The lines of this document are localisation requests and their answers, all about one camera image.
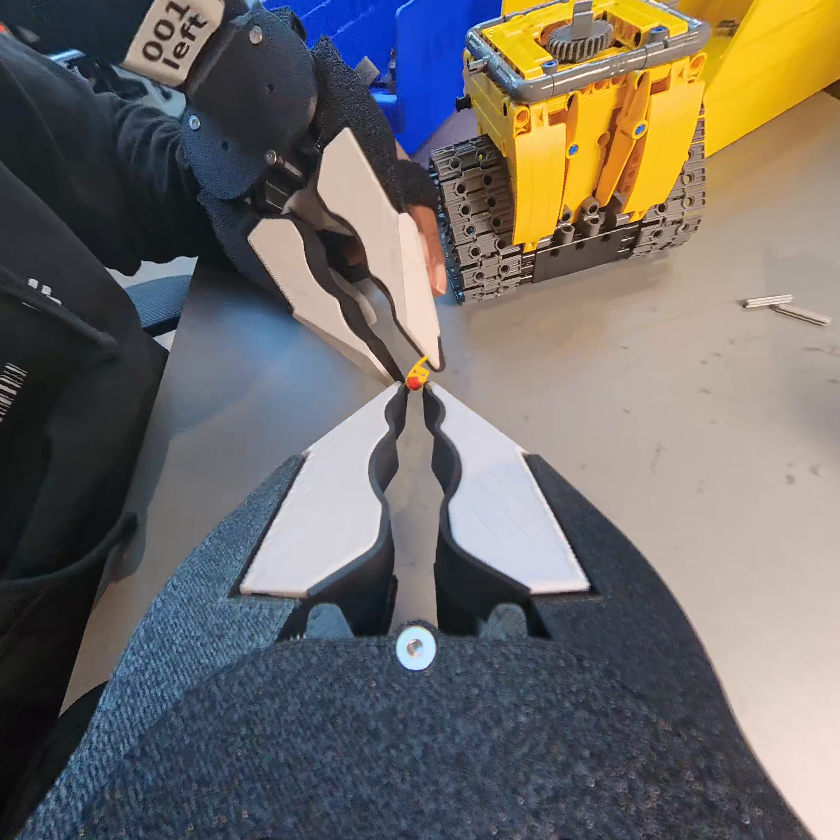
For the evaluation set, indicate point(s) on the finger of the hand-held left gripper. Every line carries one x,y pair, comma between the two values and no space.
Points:
374,210
309,276

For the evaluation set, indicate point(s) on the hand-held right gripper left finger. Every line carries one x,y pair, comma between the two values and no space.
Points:
322,525

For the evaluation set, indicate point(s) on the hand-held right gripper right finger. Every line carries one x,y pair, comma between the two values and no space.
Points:
512,519

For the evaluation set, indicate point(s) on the yellow brick piece grey axle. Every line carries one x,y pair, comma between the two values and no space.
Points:
418,368

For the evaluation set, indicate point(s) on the yellow tracked brick vehicle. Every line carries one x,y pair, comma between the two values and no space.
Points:
578,131

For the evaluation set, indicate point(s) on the grey desk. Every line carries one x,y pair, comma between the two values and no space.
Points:
683,460

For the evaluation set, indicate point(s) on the person's left hand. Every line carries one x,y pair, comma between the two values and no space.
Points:
431,250

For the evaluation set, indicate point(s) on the blue plastic bin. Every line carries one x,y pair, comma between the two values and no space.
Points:
433,53

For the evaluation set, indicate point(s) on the yellow plastic bin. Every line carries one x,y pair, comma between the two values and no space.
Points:
775,66

